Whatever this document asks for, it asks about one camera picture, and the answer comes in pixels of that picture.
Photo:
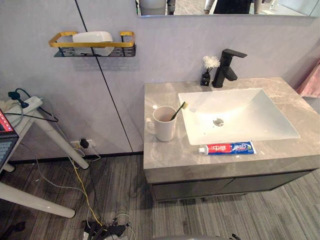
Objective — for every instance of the grey stone vanity cabinet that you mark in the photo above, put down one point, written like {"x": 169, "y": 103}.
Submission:
{"x": 170, "y": 160}

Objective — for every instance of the wall mirror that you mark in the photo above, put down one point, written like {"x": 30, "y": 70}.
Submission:
{"x": 225, "y": 7}

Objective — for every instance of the white mug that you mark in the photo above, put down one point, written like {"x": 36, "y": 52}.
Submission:
{"x": 165, "y": 131}

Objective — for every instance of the white wall outlet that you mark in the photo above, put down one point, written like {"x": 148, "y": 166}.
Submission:
{"x": 75, "y": 144}

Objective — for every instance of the white table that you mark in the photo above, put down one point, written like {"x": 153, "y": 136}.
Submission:
{"x": 58, "y": 140}

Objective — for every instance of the metal sink drain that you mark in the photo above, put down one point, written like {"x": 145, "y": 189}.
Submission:
{"x": 218, "y": 122}

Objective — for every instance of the green and yellow toothbrush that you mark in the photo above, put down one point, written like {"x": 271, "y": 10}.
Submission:
{"x": 179, "y": 111}

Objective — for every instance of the gold and black wall shelf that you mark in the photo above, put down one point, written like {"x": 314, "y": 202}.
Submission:
{"x": 62, "y": 45}

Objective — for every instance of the laptop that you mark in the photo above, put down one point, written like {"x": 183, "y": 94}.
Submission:
{"x": 6, "y": 140}

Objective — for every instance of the white sink basin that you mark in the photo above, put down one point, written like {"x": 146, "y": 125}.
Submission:
{"x": 240, "y": 107}

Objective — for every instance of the black bottle with white flower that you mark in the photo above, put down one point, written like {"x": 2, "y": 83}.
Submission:
{"x": 205, "y": 79}

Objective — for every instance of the white power strip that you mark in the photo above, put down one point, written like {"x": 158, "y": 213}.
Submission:
{"x": 32, "y": 102}

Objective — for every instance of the red and blue toothpaste tube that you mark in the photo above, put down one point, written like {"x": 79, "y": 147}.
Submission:
{"x": 232, "y": 148}

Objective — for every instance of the pink towel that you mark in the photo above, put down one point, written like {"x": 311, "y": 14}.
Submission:
{"x": 311, "y": 82}

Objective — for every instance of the black faucet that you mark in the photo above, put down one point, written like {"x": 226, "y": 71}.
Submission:
{"x": 225, "y": 65}

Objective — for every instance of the black plug adapter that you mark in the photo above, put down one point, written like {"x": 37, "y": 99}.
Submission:
{"x": 84, "y": 143}

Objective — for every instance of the white soap box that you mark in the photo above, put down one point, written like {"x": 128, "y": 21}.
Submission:
{"x": 92, "y": 38}

